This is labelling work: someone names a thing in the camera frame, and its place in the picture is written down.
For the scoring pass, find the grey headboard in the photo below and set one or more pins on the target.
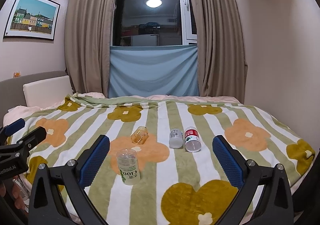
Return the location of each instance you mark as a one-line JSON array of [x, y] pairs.
[[12, 89]]

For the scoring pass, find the beige curtain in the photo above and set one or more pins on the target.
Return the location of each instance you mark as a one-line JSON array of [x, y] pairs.
[[87, 44], [221, 63]]

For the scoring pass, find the left hand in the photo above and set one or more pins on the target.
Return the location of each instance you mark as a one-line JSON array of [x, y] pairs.
[[19, 203]]

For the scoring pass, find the beige curtain right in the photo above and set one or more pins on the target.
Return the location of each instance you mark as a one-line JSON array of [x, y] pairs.
[[221, 63]]

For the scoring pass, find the frosted cup green dots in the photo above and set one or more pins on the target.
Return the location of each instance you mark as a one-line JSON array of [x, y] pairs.
[[127, 162]]

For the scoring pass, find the striped floral blanket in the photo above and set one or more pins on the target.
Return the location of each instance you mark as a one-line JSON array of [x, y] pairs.
[[176, 186]]

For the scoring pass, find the white pillow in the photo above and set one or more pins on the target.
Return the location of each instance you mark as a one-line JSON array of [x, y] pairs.
[[47, 92]]

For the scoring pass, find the small amber glass cup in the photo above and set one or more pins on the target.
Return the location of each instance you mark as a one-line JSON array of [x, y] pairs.
[[140, 135]]

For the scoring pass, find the red label water bottle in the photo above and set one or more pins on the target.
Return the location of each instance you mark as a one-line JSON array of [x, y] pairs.
[[192, 141]]

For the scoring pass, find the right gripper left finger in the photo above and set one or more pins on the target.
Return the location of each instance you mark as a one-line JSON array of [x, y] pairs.
[[46, 203]]

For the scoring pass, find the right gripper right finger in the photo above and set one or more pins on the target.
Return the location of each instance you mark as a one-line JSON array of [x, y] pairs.
[[275, 205]]

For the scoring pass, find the framed houses picture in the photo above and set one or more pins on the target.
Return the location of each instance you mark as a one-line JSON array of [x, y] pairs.
[[32, 19]]

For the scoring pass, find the window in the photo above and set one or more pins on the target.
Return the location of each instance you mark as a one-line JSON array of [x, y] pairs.
[[153, 23]]

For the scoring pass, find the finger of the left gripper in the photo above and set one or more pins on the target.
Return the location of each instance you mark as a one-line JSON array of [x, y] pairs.
[[32, 139], [11, 129]]

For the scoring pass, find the beige curtain left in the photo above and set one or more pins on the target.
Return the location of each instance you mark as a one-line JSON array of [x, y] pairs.
[[87, 44]]

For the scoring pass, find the white frosted bottle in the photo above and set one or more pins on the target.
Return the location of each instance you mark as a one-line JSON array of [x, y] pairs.
[[176, 139]]

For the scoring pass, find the pink bed sheet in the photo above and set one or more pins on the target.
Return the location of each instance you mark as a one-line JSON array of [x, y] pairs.
[[24, 111]]

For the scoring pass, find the light blue sheet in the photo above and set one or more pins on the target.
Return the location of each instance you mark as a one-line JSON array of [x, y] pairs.
[[153, 70]]

